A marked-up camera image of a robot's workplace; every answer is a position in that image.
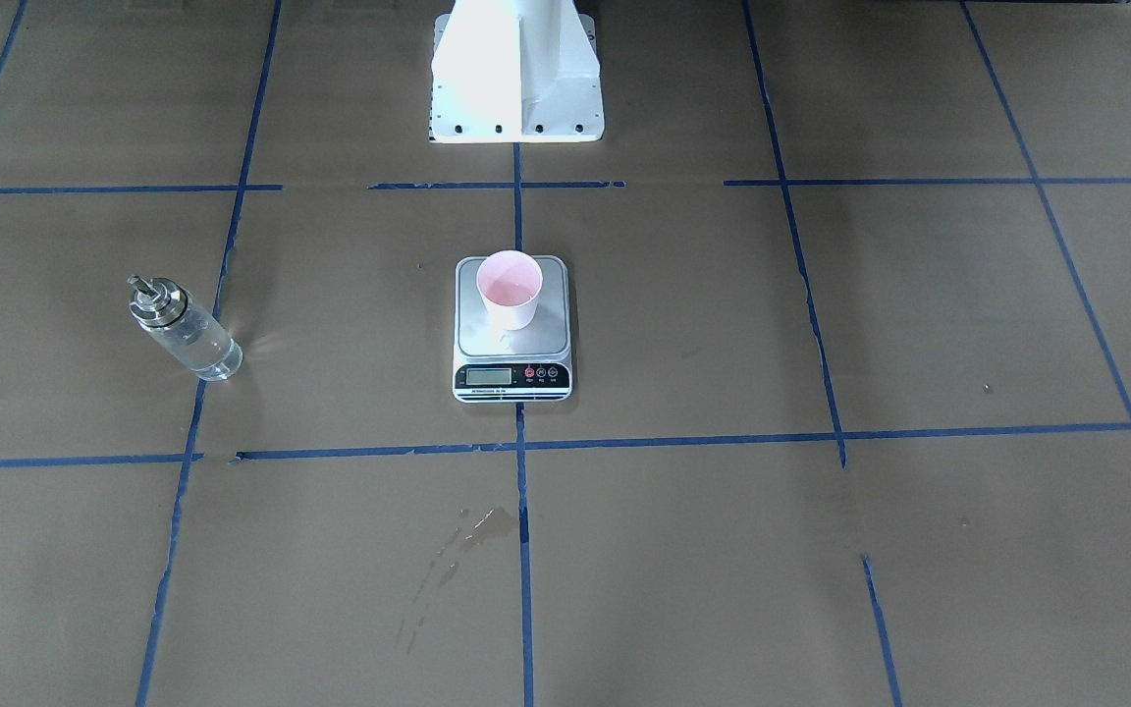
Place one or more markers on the clear glass sauce bottle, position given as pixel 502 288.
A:
pixel 178 323

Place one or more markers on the silver digital kitchen scale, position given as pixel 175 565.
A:
pixel 496 364

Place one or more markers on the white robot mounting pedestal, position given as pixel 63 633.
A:
pixel 515 71

